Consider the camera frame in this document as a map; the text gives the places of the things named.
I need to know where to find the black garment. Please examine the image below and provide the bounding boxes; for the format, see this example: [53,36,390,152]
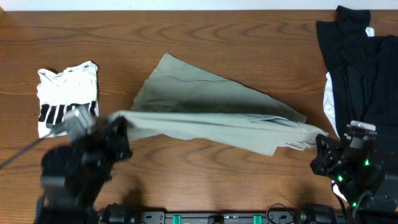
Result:
[317,6,397,149]

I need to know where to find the khaki green shorts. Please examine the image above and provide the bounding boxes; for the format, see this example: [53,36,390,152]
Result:
[110,53,327,156]

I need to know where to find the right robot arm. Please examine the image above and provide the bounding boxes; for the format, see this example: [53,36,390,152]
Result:
[310,134,397,223]

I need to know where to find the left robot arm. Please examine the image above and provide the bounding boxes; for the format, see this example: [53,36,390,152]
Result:
[35,117,132,223]

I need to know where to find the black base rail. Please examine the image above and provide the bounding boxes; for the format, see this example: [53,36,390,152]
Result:
[97,203,346,224]

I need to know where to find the white garment under pile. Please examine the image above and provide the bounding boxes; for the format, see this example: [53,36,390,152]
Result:
[323,27,375,202]

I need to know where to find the left black cable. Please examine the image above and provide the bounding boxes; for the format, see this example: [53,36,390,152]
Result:
[0,133,53,170]

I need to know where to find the folded white printed t-shirt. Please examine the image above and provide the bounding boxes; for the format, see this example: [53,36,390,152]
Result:
[37,61,99,138]

